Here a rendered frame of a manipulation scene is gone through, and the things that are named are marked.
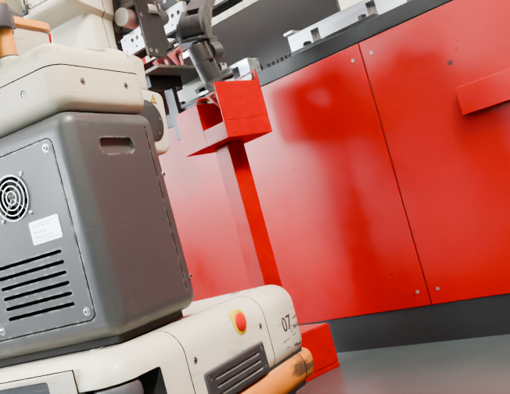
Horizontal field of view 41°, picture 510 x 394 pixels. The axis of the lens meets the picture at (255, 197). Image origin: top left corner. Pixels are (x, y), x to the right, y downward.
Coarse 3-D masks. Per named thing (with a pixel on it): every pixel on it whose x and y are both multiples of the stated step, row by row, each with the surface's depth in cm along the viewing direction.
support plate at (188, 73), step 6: (156, 66) 217; (162, 66) 219; (168, 66) 221; (174, 66) 223; (180, 66) 225; (186, 66) 227; (192, 66) 229; (150, 72) 221; (156, 72) 223; (162, 72) 224; (168, 72) 226; (174, 72) 228; (180, 72) 230; (186, 72) 232; (192, 72) 234; (186, 78) 241; (192, 78) 243
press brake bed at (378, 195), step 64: (320, 64) 194; (384, 64) 182; (448, 64) 171; (320, 128) 197; (384, 128) 184; (448, 128) 173; (192, 192) 233; (320, 192) 200; (384, 192) 187; (448, 192) 175; (192, 256) 236; (320, 256) 203; (384, 256) 189; (448, 256) 177; (320, 320) 206; (384, 320) 192; (448, 320) 180
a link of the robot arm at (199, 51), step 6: (192, 42) 182; (198, 42) 182; (204, 42) 183; (192, 48) 182; (198, 48) 182; (204, 48) 182; (210, 48) 187; (192, 54) 182; (198, 54) 182; (204, 54) 182; (210, 54) 183; (192, 60) 184; (198, 60) 182; (204, 60) 182
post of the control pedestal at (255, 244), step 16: (224, 144) 187; (240, 144) 189; (224, 160) 188; (240, 160) 188; (224, 176) 189; (240, 176) 186; (240, 192) 185; (256, 192) 189; (240, 208) 186; (256, 208) 188; (240, 224) 187; (256, 224) 186; (240, 240) 188; (256, 240) 185; (256, 256) 185; (272, 256) 188; (256, 272) 186; (272, 272) 186
